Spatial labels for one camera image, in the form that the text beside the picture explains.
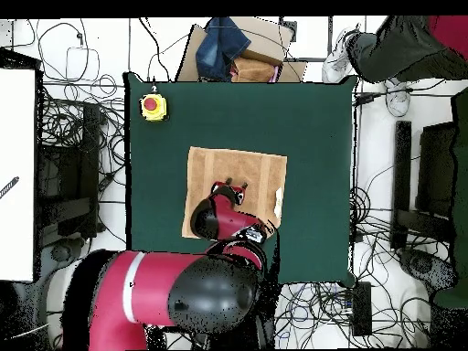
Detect tan terry towel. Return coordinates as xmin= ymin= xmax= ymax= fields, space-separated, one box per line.
xmin=181 ymin=145 xmax=289 ymax=240

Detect dark green table cloth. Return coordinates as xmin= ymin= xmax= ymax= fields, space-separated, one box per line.
xmin=122 ymin=71 xmax=360 ymax=287

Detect yellow emergency stop button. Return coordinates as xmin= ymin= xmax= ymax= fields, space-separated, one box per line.
xmin=139 ymin=92 xmax=169 ymax=122

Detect brown folded towel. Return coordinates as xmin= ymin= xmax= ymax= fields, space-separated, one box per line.
xmin=230 ymin=56 xmax=281 ymax=83

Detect blue denim jeans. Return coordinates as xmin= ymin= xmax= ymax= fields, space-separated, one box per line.
xmin=195 ymin=16 xmax=252 ymax=81

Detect black metal stand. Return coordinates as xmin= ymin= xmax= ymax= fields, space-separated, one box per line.
xmin=36 ymin=101 xmax=101 ymax=246
xmin=389 ymin=120 xmax=458 ymax=251

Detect brown cardboard box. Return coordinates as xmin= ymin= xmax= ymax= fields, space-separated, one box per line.
xmin=175 ymin=16 xmax=309 ymax=83

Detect black power strip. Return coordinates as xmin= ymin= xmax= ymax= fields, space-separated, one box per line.
xmin=350 ymin=281 xmax=373 ymax=337

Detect grey stand foot black knob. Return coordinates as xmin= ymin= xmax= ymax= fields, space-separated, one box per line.
xmin=37 ymin=237 xmax=87 ymax=293
xmin=398 ymin=248 xmax=458 ymax=293

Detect person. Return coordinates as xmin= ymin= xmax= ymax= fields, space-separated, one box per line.
xmin=321 ymin=15 xmax=468 ymax=118

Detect white board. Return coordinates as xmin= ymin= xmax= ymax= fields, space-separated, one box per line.
xmin=0 ymin=67 xmax=37 ymax=282

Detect green covered side table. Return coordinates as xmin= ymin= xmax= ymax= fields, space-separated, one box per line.
xmin=432 ymin=87 xmax=468 ymax=310

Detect striped black rod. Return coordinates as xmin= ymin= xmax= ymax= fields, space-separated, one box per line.
xmin=0 ymin=175 xmax=20 ymax=200

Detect black cable tangle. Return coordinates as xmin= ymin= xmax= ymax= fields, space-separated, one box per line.
xmin=36 ymin=19 xmax=127 ymax=250
xmin=273 ymin=182 xmax=454 ymax=348

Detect black square floor frame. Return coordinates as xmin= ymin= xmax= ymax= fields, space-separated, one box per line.
xmin=279 ymin=16 xmax=334 ymax=62

